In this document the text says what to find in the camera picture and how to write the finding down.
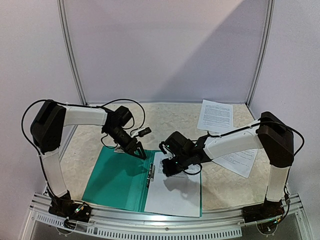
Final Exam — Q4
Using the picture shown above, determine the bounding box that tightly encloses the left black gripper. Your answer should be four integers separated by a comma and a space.
105, 126, 147, 160

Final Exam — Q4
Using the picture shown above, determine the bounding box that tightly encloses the left aluminium frame post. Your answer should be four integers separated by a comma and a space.
57, 0, 87, 106

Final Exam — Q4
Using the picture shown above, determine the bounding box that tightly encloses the right aluminium frame post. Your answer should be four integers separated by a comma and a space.
245, 0, 275, 108

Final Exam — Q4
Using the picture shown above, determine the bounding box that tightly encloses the green file folder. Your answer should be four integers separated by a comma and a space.
81, 146, 203, 218

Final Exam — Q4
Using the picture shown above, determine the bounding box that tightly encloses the folder cover metal clip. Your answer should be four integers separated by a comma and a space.
114, 147, 125, 153

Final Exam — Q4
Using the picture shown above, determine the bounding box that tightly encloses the printed paper sheet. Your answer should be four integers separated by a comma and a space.
144, 152, 202, 218
212, 149, 258, 179
197, 99, 234, 133

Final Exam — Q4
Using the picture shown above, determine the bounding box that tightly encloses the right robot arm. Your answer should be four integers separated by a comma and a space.
159, 111, 295, 218

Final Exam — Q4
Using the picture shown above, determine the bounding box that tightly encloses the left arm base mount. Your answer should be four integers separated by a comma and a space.
48, 192, 93, 223

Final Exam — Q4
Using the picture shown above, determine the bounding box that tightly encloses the folder spine metal clip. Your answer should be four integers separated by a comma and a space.
146, 163, 156, 188

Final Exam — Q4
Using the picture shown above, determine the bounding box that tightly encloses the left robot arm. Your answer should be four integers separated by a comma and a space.
30, 99, 147, 217

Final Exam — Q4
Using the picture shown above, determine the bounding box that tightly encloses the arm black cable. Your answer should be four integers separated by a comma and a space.
179, 119, 306, 203
20, 98, 146, 186

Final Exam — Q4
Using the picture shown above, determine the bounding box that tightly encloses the aluminium frame post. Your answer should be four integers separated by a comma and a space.
57, 0, 87, 106
245, 0, 275, 108

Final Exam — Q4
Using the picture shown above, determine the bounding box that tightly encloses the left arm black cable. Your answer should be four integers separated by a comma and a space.
20, 98, 146, 186

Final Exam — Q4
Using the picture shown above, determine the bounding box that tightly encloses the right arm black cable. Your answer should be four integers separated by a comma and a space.
179, 119, 306, 203

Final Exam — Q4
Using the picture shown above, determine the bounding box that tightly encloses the aluminium front rail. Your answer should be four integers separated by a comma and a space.
22, 193, 312, 240

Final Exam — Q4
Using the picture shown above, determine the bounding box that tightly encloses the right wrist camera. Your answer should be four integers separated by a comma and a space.
158, 141, 174, 160

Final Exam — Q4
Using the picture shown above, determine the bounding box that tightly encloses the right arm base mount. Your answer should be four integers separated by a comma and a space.
241, 199, 287, 223

